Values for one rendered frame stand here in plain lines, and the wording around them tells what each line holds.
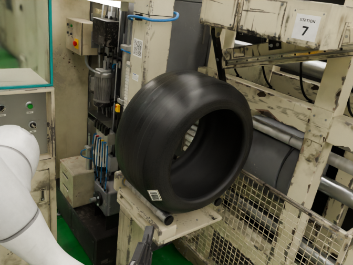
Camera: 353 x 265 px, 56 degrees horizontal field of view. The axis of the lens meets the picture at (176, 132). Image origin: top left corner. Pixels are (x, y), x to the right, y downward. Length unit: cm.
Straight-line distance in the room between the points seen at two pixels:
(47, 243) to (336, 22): 106
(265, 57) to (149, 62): 49
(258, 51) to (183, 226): 83
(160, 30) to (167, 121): 49
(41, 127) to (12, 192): 109
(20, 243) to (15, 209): 8
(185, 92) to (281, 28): 41
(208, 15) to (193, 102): 50
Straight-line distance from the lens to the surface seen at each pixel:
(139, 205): 152
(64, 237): 269
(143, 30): 147
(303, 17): 124
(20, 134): 87
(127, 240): 193
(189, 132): 190
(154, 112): 117
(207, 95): 120
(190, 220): 158
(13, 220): 73
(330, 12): 120
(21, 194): 74
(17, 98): 171
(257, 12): 136
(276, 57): 146
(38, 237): 77
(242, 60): 157
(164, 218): 139
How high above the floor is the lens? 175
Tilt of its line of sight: 23 degrees down
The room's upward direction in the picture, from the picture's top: 8 degrees clockwise
